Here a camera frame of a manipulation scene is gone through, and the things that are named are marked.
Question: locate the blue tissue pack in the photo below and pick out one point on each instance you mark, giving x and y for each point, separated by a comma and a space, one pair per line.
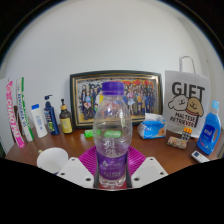
151, 129

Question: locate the tall white and green box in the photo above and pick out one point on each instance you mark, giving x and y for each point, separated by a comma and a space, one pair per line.
25, 113

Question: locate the small green packet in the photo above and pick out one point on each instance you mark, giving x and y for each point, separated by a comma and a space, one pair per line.
88, 133

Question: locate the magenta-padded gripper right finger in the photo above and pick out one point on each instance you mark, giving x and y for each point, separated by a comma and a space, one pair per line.
146, 170

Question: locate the clear purple-capped water bottle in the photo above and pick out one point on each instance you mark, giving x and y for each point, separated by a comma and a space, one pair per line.
112, 133

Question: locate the white remote control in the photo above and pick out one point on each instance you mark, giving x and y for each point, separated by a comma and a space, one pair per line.
200, 156

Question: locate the tall pink and white box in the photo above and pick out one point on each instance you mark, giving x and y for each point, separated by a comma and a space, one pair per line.
14, 116

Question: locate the small orange and blue box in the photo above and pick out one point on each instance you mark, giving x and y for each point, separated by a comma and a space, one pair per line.
186, 133

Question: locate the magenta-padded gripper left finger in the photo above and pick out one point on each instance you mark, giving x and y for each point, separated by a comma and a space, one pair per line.
76, 171

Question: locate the amber bottle with yellow label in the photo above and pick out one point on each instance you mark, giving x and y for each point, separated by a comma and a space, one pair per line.
66, 123

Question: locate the framed group photo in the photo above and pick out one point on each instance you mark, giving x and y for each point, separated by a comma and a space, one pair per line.
146, 96

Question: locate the blue detergent bottle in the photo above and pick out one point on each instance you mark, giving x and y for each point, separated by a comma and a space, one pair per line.
208, 133

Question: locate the white printed paper gift bag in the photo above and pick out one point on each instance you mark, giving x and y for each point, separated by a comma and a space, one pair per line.
186, 100

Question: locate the blue patterned ceramic mug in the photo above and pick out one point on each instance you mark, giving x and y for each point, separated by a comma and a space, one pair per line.
51, 160

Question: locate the white bottle with blue cap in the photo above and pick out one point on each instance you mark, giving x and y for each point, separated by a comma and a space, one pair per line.
40, 123

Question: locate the dark blue pump bottle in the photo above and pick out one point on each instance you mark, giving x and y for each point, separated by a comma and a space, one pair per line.
51, 120

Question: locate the patterned snack packet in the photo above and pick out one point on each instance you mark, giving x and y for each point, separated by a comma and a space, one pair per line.
177, 142

